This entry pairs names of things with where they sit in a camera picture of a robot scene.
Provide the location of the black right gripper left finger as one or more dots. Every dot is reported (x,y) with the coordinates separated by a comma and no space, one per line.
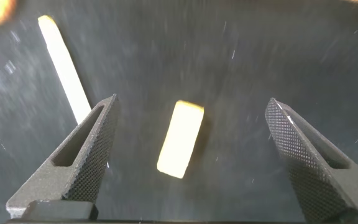
(73,174)

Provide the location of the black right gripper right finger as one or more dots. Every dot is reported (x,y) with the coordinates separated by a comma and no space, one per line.
(309,174)

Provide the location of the yellow butter block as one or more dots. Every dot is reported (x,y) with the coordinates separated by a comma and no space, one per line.
(180,140)

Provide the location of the white marker pen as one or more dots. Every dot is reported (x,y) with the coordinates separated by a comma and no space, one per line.
(64,68)

